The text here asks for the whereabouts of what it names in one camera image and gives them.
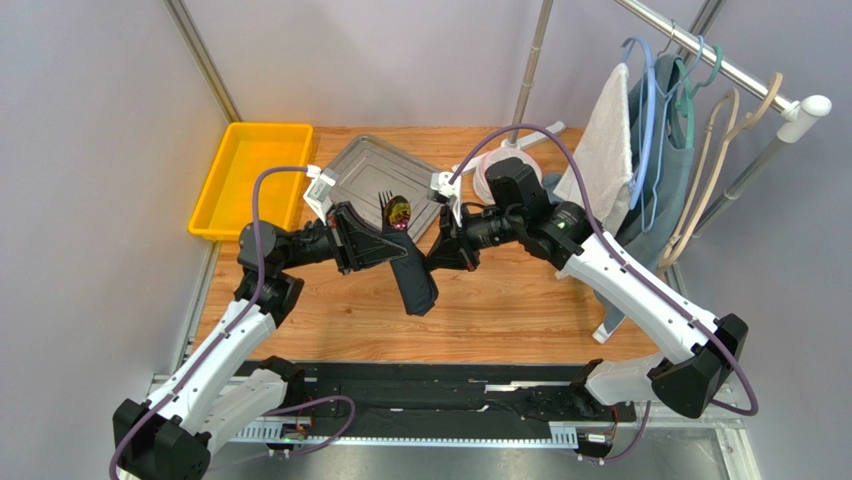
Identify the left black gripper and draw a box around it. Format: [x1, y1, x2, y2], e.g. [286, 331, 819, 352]
[278, 201, 407, 276]

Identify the black paper napkin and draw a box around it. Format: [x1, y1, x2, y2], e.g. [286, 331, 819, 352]
[383, 230, 439, 316]

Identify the purple iridescent fork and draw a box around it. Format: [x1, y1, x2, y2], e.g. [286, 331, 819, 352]
[379, 191, 393, 232]

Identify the gold iridescent spoon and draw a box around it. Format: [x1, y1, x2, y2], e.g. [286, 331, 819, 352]
[388, 195, 412, 231]

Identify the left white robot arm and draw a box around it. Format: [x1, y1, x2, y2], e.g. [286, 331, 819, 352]
[108, 197, 419, 479]

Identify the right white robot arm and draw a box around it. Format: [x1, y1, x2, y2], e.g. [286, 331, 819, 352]
[426, 158, 748, 419]

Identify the pink white round container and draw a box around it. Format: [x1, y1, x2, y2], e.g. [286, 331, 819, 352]
[472, 147, 542, 205]

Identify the silver metal tray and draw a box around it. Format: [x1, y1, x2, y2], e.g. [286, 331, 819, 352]
[328, 134, 440, 241]

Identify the yellow plastic bin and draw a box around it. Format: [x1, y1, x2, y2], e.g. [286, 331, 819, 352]
[188, 122, 314, 241]

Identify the white towel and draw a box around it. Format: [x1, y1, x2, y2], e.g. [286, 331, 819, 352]
[573, 63, 633, 234]

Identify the blue clothes hanger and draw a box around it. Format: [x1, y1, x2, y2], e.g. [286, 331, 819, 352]
[619, 35, 697, 235]

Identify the beige clothes hanger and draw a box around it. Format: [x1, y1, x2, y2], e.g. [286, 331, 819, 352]
[665, 71, 785, 268]
[658, 87, 741, 270]

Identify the teal grey garment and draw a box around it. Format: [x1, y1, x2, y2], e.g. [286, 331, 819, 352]
[540, 54, 696, 334]

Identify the green clothes hanger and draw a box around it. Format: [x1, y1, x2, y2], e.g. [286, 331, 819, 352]
[676, 44, 724, 149]

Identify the metal clothes rack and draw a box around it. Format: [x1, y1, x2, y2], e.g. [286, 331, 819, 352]
[452, 0, 833, 345]

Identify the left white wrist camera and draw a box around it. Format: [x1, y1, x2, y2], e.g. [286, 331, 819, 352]
[303, 165, 339, 224]

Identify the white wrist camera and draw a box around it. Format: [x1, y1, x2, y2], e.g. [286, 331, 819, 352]
[427, 171, 463, 227]
[303, 165, 339, 224]

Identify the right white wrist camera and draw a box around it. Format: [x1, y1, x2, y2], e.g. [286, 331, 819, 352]
[427, 171, 463, 227]

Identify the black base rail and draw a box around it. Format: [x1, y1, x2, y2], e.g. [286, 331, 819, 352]
[236, 362, 643, 449]

